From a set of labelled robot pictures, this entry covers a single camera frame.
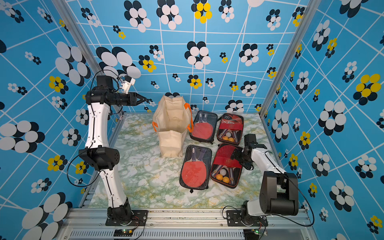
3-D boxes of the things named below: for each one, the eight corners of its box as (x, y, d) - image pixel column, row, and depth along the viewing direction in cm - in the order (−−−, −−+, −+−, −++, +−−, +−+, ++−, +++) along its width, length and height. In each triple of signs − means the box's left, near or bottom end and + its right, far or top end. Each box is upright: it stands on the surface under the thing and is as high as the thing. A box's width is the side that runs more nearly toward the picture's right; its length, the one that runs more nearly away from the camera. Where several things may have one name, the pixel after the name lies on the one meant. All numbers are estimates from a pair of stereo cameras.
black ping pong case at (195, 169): (179, 192, 84) (178, 190, 81) (182, 147, 102) (181, 145, 100) (213, 192, 84) (214, 190, 81) (210, 147, 102) (210, 145, 100)
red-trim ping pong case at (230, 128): (215, 140, 105) (215, 138, 103) (221, 113, 122) (221, 111, 120) (240, 146, 102) (241, 143, 100) (243, 117, 119) (244, 115, 117)
